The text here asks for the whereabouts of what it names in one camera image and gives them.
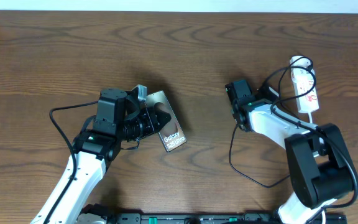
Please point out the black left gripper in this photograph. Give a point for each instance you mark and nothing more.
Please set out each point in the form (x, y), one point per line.
(150, 127)

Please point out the Galaxy smartphone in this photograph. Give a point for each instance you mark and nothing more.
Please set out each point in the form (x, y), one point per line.
(171, 135)

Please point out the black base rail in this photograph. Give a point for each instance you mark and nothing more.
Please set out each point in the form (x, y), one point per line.
(136, 218)

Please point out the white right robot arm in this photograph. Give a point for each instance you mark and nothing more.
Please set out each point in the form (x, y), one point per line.
(321, 170)

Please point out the white power strip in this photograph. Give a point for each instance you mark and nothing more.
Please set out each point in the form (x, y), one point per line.
(302, 82)

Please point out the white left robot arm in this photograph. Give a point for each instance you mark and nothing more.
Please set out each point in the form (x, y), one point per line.
(121, 116)

